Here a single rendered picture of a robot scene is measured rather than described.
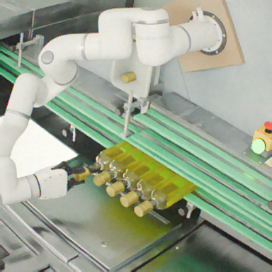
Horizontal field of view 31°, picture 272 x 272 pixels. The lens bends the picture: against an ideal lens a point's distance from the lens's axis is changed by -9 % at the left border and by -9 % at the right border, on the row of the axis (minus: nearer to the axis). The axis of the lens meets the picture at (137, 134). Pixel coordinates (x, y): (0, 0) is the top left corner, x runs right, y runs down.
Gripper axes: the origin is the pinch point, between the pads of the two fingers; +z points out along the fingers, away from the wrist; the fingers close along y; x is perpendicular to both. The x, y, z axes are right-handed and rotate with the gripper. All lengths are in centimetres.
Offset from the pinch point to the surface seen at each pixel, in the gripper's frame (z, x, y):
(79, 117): 18.7, 34.4, -3.3
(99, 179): 4.1, -6.2, 1.8
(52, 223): -12.2, -6.1, -11.9
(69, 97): 15.2, 37.8, 4.4
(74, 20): 47, 102, 10
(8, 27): 6, 91, 17
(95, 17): 62, 106, 9
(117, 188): 7.3, -11.7, 1.4
